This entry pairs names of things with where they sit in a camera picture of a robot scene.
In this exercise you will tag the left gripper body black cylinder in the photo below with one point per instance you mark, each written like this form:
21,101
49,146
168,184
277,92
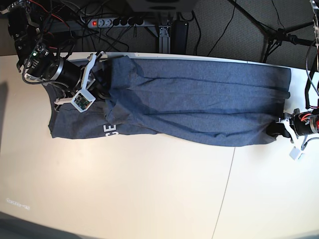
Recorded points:
306,123

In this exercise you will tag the right gripper body black cylinder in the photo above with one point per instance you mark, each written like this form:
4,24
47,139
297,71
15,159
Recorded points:
58,72

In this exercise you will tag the blue-grey T-shirt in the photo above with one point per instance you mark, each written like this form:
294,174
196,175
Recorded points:
209,102

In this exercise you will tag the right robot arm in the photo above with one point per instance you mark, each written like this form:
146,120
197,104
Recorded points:
44,41

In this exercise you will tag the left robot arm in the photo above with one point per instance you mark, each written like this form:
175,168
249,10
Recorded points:
311,66

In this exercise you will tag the white power strip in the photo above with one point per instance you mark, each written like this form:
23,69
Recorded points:
108,22

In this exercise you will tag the black tripod stand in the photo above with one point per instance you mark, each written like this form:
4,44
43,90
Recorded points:
275,37

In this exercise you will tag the black power adapter brick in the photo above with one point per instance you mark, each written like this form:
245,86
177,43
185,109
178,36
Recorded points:
179,35

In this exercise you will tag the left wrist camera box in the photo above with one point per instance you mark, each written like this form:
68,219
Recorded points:
296,154

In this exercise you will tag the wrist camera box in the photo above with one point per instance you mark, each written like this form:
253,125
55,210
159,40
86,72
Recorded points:
82,100
296,154

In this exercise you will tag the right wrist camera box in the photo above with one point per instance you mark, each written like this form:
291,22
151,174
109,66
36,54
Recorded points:
82,100

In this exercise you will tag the aluminium frame post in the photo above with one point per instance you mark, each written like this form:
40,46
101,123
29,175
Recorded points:
164,40

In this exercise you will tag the grey base camera mount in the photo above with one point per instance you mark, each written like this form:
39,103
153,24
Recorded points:
162,5

